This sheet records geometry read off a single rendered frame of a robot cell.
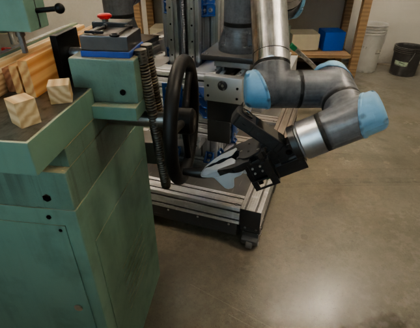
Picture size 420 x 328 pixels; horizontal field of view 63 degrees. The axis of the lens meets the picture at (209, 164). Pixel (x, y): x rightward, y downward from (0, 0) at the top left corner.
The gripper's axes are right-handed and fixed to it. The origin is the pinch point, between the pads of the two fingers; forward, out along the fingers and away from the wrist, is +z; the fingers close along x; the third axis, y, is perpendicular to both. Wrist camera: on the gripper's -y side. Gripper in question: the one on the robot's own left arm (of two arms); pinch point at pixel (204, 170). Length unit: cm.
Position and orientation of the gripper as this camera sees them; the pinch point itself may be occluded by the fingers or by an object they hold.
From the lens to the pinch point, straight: 71.9
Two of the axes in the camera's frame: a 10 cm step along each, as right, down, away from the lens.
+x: 1.3, -5.4, 8.3
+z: -8.6, 3.6, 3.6
